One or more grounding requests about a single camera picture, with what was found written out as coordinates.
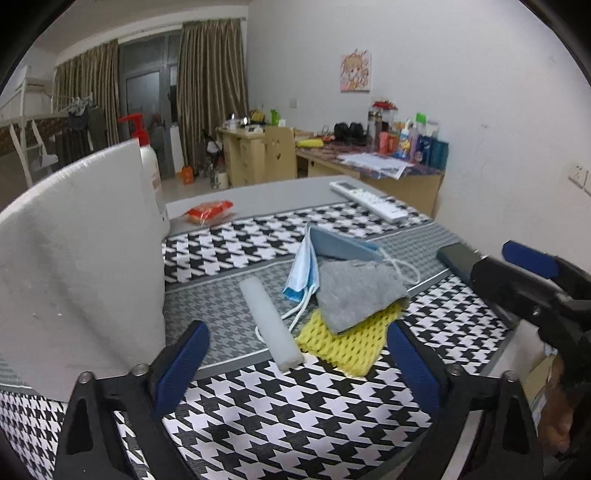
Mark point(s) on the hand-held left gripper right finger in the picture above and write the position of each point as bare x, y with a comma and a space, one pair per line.
413, 369

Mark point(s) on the red pump bottle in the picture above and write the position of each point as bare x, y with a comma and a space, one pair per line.
150, 170

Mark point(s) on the orange jug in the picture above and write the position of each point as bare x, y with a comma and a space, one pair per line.
187, 176

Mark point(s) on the silver cooking pot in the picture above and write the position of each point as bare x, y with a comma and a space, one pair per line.
233, 123

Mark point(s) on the printed papers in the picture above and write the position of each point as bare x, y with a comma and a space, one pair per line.
374, 162

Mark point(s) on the brown curtain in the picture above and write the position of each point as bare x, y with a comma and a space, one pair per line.
212, 83
92, 74

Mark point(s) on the brown cardboard box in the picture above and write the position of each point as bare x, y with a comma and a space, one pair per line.
540, 383

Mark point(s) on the white foam box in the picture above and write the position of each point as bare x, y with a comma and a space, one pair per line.
83, 258

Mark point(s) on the white metal bunk bed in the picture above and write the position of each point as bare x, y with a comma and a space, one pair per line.
23, 85

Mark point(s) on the black smartphone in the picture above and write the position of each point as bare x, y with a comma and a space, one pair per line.
455, 256

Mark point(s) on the yellow foam mesh net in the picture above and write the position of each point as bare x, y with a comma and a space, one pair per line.
351, 346

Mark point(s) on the white foam tube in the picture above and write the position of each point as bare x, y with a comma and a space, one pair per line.
270, 318

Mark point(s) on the red snack packet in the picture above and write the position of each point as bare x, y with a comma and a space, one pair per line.
210, 211

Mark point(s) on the wooden smiley chair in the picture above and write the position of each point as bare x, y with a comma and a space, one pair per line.
279, 154

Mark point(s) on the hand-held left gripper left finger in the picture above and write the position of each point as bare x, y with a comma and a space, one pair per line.
182, 369

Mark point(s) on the wooden desk with drawers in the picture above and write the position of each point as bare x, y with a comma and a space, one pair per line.
244, 157

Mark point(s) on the white remote control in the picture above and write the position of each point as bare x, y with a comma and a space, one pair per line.
369, 199

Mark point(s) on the wooden desk with mat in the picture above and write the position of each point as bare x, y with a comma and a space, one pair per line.
415, 194

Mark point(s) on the blue face mask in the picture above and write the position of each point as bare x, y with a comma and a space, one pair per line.
341, 247

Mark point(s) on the green kettle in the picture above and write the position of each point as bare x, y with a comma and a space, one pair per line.
275, 119

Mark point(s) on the yellow packet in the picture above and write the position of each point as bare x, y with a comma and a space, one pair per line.
310, 144

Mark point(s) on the white flask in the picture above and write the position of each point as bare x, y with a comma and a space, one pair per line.
222, 180

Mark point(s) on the glass balcony door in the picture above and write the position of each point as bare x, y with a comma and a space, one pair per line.
143, 92

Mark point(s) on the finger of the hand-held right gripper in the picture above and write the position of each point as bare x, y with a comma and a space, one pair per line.
531, 259
498, 281

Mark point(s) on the person's right hand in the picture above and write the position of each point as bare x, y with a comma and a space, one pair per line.
556, 429

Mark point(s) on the black headphones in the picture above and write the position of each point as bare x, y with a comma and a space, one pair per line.
349, 131

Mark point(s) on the cartoon wall picture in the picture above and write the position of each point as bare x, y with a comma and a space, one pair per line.
355, 71

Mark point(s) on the white hanging cloth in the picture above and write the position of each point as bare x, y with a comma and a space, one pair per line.
45, 159

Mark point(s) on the grey cloth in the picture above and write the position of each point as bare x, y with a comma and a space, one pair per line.
355, 290

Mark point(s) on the dark hanging clothes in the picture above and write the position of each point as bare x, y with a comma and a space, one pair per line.
81, 120

